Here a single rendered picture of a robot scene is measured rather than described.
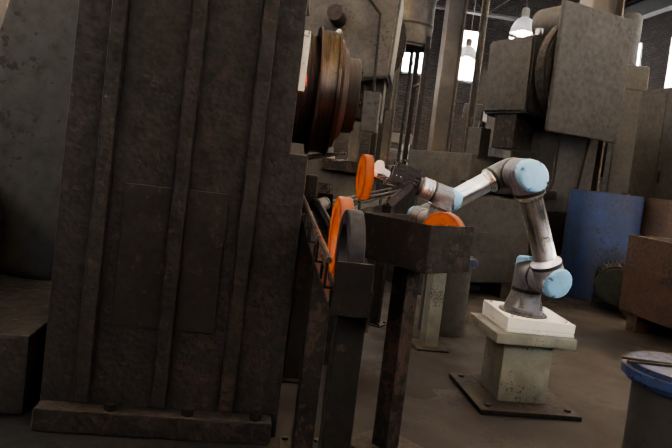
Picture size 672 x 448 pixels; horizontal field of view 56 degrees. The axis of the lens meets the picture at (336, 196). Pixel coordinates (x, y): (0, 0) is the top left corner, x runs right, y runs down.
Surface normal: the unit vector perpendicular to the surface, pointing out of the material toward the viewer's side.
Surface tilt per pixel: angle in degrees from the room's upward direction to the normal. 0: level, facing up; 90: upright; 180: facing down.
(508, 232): 90
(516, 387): 90
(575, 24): 90
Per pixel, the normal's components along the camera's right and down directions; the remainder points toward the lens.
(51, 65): 0.12, 0.07
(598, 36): 0.45, 0.10
